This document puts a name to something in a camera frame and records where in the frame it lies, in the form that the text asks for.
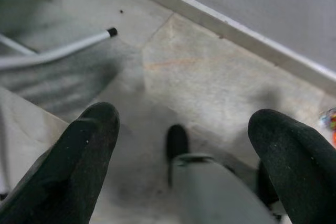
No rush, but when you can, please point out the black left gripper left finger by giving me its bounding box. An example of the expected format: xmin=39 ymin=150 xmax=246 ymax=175
xmin=0 ymin=102 xmax=121 ymax=224

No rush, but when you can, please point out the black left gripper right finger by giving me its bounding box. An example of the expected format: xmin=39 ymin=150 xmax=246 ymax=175
xmin=247 ymin=108 xmax=336 ymax=224

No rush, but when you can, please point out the colourful small toy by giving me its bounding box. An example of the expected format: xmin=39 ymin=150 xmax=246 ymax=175
xmin=319 ymin=107 xmax=336 ymax=132

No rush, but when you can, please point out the white table leg black foot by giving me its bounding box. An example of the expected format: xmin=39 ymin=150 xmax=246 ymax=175
xmin=0 ymin=27 xmax=118 ymax=71

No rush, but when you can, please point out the grey skirting board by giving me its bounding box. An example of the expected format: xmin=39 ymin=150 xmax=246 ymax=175
xmin=101 ymin=0 xmax=336 ymax=96

